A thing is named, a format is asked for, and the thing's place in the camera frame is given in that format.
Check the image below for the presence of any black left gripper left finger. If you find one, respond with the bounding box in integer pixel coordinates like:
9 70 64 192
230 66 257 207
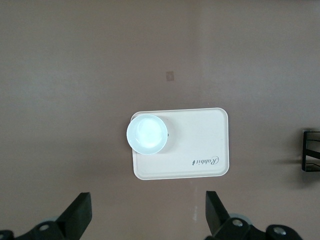
0 192 92 240

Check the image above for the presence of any black wire cup rack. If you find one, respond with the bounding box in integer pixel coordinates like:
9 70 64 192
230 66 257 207
301 128 320 173

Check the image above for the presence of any cream rectangular tray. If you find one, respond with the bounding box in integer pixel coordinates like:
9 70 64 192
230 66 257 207
130 107 230 181

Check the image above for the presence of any white round bowl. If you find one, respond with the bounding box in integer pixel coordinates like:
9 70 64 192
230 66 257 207
126 113 169 155

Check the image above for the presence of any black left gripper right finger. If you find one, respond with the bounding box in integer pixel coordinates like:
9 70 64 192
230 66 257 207
199 191 305 240

